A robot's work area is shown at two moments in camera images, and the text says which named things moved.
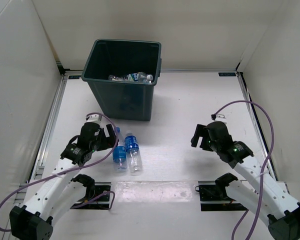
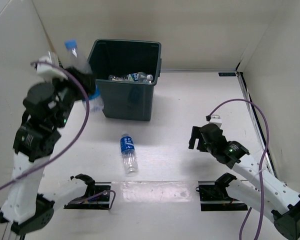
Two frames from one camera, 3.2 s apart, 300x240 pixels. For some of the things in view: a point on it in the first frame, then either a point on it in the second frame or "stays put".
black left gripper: [109, 141] → [70, 82]
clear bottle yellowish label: [113, 77] stays put
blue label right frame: [227, 74] stays put
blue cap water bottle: [119, 153] → [94, 101]
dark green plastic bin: [122, 99] stays put
